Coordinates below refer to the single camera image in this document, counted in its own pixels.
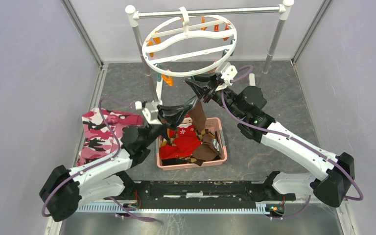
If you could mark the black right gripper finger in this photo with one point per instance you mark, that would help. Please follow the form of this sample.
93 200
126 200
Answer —
203 79
200 88

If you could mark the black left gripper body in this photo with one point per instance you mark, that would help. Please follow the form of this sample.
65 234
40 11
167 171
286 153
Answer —
160 116

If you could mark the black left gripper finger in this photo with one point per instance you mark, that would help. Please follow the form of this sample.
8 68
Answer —
173 120
178 109

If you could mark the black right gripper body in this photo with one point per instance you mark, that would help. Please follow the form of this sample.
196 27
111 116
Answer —
211 91

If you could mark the brown striped-cuff sock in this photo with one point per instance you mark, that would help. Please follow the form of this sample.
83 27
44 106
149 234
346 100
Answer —
198 117

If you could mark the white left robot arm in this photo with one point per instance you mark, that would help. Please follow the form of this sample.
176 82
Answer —
66 190

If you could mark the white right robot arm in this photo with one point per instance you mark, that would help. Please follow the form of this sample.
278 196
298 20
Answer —
330 177

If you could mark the orange front clip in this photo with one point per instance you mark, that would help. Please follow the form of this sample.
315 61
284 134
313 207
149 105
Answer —
168 80

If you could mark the teal front clip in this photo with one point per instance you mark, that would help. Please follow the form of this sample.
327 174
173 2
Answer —
159 77

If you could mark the white round clip hanger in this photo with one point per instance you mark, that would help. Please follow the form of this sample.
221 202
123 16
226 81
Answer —
188 37

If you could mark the argyle patterned sock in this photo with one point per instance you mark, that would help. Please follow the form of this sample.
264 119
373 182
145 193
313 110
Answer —
180 161

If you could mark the red santa sock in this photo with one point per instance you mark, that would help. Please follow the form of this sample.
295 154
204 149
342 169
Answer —
179 143

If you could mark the pink plastic basket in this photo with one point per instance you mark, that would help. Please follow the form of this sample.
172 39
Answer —
214 125

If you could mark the brown sock in basket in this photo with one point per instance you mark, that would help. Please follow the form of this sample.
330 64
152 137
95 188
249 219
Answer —
209 149

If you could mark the pink camouflage folded garment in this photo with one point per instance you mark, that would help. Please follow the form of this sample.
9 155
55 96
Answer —
103 130

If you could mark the white metal drying rack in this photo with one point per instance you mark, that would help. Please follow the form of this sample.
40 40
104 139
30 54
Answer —
143 23

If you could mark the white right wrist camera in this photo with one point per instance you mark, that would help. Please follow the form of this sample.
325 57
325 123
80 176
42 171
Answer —
226 73

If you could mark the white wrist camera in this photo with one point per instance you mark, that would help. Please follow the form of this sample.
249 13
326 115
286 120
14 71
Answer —
150 111
226 73

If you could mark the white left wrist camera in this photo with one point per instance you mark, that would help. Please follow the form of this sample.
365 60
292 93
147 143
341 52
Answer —
150 111

